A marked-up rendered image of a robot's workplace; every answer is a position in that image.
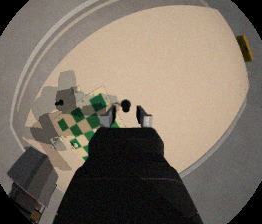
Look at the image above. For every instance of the black chess king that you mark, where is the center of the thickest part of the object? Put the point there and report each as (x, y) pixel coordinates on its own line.
(126, 108)

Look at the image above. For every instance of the black pawn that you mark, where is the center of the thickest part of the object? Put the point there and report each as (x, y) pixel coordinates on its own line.
(59, 103)

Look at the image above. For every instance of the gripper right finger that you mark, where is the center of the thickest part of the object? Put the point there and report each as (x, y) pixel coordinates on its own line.
(144, 119)

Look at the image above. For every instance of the white chess king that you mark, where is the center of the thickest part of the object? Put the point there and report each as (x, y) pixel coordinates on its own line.
(58, 141)

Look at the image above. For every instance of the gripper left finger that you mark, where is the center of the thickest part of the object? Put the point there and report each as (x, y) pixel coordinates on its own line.
(107, 119)

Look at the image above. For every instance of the green and cream chessboard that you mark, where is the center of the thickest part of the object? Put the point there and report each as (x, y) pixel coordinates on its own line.
(79, 122)

